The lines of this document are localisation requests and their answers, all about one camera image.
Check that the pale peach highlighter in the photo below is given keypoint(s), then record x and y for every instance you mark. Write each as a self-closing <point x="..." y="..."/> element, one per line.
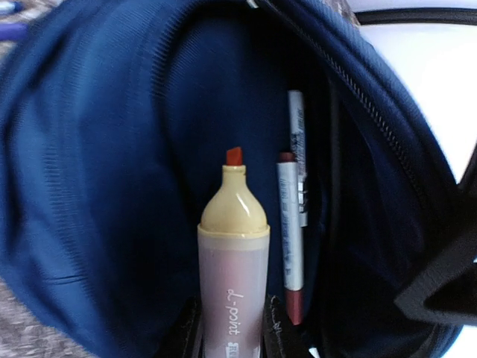
<point x="233" y="247"/>

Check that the white marker black cap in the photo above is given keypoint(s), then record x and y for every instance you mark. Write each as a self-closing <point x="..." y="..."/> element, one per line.
<point x="298" y="147"/>

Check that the white marker red cap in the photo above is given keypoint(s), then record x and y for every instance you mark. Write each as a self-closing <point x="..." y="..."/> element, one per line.
<point x="292" y="236"/>

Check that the navy blue student backpack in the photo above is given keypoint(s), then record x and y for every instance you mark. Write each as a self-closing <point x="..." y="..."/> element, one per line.
<point x="116" y="117"/>

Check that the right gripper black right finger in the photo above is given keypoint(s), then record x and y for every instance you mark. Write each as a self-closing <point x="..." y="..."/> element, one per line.
<point x="281" y="339"/>

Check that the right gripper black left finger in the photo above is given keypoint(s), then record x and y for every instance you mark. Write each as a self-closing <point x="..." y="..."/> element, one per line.
<point x="184" y="339"/>

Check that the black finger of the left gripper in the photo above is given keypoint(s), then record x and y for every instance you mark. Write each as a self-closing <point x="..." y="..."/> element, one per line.
<point x="444" y="290"/>

